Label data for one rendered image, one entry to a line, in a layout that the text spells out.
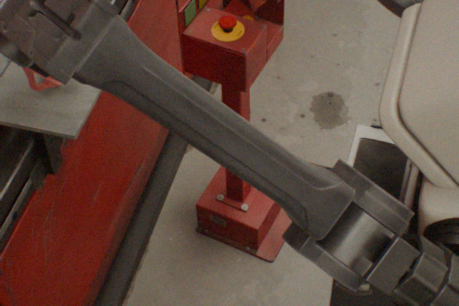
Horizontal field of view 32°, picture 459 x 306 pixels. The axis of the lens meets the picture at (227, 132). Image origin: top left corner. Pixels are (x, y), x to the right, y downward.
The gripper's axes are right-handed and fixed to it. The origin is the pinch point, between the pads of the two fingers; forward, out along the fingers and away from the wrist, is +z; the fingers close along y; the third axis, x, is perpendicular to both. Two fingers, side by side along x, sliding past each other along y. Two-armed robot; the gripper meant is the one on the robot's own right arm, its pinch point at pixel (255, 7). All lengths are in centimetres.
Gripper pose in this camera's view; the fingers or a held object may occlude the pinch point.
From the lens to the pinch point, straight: 179.2
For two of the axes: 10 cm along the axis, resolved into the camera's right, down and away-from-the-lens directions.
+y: -8.6, -5.0, 1.2
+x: -4.7, 6.7, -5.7
